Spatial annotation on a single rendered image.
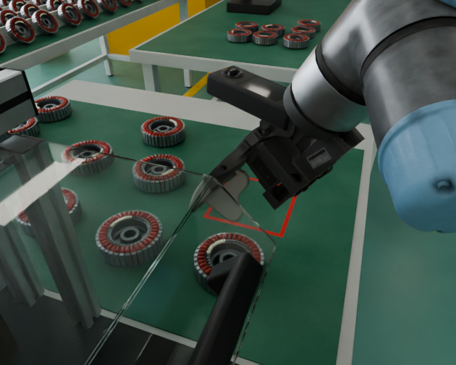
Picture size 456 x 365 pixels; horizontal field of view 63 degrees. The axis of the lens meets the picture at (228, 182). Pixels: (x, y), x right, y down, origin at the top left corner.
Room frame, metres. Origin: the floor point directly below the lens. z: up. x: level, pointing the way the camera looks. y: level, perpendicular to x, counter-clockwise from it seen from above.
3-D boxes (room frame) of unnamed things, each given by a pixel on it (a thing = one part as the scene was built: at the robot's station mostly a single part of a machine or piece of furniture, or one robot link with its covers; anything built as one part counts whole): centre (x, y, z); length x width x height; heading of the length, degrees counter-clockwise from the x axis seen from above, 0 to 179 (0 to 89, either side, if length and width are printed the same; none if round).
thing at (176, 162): (0.67, 0.15, 0.77); 0.11 x 0.11 x 0.04
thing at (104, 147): (0.73, 0.32, 0.77); 0.11 x 0.11 x 0.04
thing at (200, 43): (2.29, -0.41, 0.37); 1.85 x 1.10 x 0.75; 160
